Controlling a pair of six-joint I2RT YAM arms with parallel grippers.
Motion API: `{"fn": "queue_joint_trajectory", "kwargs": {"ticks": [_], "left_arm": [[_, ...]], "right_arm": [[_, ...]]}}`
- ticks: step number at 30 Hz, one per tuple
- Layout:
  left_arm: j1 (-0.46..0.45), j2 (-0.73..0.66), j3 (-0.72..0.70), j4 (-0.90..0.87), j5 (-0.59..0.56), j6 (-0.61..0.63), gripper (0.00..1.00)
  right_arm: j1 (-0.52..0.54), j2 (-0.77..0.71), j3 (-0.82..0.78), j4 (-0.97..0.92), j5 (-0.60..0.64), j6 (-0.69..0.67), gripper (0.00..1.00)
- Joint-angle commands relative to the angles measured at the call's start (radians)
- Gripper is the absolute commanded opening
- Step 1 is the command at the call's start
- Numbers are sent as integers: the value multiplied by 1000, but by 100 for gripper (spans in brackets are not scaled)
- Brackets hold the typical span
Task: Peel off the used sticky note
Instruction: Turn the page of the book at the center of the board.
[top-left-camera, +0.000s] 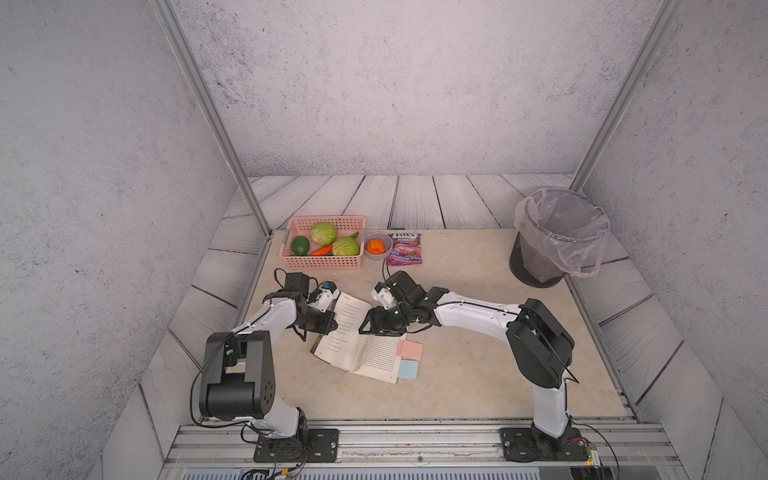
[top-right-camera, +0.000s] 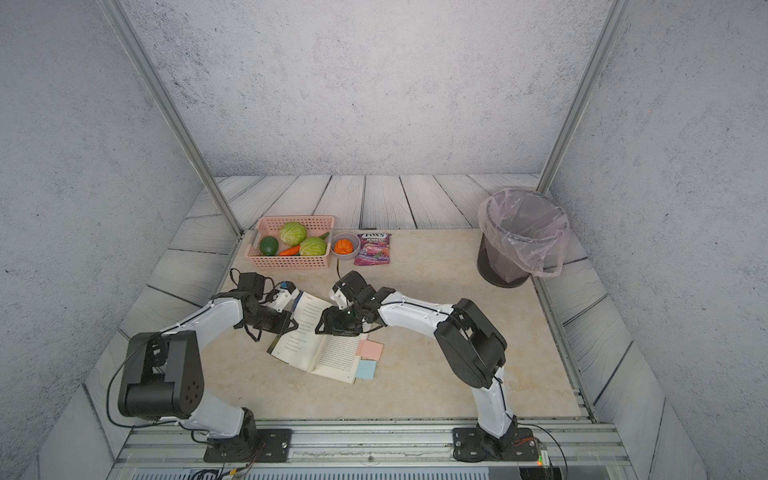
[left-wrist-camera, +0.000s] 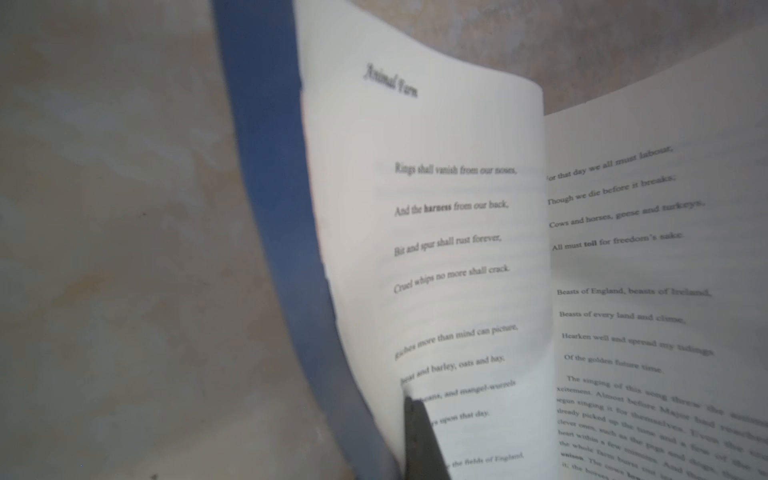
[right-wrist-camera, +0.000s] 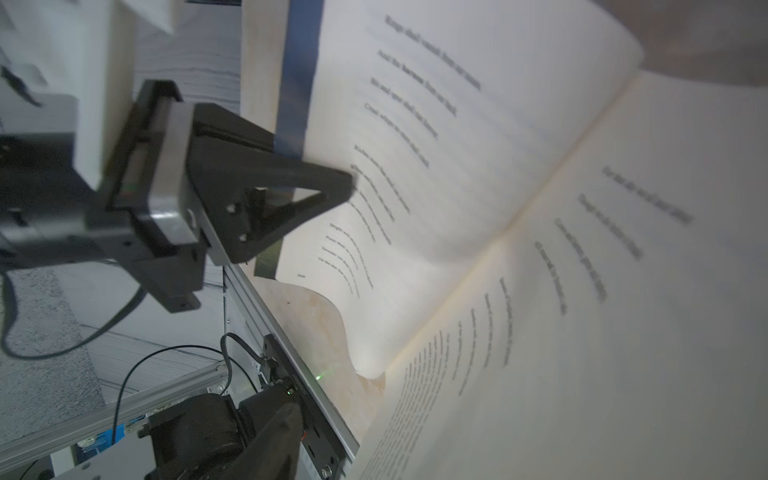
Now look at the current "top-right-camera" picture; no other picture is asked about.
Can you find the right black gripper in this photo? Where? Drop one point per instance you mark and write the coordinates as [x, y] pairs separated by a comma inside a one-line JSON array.
[[331, 322]]

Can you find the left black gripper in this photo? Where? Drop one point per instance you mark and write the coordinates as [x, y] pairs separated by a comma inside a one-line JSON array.
[[283, 324]]

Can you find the Animal Farm paperback book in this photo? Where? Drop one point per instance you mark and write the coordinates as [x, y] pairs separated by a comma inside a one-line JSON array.
[[332, 357]]

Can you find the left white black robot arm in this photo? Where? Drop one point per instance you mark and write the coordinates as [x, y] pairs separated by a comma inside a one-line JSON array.
[[162, 375]]

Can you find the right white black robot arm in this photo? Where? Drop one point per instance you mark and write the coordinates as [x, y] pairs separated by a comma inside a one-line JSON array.
[[472, 346]]

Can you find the pink sticky note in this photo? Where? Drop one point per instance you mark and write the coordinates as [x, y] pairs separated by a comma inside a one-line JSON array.
[[369, 350]]

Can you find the blue sticky note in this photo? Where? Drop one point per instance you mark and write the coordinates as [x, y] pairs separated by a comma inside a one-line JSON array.
[[366, 369]]

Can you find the dark green avocado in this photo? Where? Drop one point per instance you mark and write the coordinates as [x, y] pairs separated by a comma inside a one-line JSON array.
[[268, 246]]

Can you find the purple snack packet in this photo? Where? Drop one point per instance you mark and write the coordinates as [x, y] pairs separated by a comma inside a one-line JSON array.
[[374, 249]]

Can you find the orange carrot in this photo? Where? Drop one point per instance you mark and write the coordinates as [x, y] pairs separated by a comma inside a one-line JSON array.
[[294, 250]]

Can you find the small bowl with orange food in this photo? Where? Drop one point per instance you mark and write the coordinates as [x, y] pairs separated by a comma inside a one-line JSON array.
[[345, 245]]

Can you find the green cabbage front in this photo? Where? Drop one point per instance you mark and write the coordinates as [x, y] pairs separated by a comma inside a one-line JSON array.
[[313, 246]]

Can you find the green cabbage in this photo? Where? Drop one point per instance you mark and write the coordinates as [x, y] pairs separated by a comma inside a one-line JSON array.
[[292, 234], [313, 246]]

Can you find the pink plastic basket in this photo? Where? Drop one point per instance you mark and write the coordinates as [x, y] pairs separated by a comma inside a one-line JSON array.
[[316, 225]]

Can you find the green cabbage back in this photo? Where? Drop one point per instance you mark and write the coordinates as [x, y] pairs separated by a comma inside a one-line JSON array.
[[292, 234]]

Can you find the black bin with plastic liner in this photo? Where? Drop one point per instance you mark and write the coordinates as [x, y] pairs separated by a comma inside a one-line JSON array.
[[524, 234]]

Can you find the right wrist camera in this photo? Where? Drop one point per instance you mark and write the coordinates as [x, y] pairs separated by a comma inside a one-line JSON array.
[[350, 289]]

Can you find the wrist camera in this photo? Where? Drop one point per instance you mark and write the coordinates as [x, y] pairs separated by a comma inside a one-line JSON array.
[[350, 289], [282, 297]]

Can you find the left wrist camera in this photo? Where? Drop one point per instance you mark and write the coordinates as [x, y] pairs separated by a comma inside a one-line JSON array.
[[282, 297]]

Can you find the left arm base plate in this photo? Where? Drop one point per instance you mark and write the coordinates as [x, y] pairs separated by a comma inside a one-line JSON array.
[[258, 445]]

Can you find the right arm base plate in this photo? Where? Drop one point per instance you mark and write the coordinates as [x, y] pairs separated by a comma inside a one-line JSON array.
[[473, 445]]

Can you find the front aluminium rail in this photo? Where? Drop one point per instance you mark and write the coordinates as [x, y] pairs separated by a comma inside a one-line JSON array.
[[572, 445]]

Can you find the left aluminium frame post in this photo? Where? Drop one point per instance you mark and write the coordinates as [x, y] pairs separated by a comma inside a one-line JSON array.
[[131, 43]]

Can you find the aluminium frame post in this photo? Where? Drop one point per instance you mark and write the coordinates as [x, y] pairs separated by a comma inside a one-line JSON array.
[[131, 43], [594, 67]]

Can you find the right aluminium frame post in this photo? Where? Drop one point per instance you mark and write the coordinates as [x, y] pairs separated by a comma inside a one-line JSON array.
[[594, 67]]

